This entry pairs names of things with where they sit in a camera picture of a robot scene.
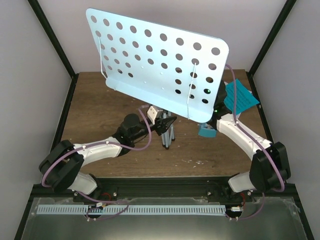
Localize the blue metronome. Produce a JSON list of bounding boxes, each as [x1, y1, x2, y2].
[[198, 123, 217, 138]]

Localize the light blue music stand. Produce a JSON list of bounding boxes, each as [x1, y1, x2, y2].
[[85, 7, 230, 151]]

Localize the white sheet music page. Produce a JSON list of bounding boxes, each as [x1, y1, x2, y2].
[[224, 79, 244, 118]]

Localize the blue sheet music page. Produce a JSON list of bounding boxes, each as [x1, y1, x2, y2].
[[224, 79, 260, 115]]

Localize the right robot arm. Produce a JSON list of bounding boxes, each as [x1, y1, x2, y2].
[[207, 81, 291, 202]]

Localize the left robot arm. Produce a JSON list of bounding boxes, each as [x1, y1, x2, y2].
[[38, 113, 177, 202]]

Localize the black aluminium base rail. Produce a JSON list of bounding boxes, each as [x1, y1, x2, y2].
[[32, 176, 296, 203]]

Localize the light blue slotted cable duct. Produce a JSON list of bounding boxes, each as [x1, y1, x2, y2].
[[36, 204, 226, 216]]

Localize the left black frame post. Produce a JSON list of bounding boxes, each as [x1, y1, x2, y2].
[[26, 0, 77, 78]]

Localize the black frame post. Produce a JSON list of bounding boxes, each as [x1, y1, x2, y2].
[[26, 0, 77, 78], [248, 0, 297, 75]]

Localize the right black frame post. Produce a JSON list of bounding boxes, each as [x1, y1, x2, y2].
[[248, 0, 297, 75]]

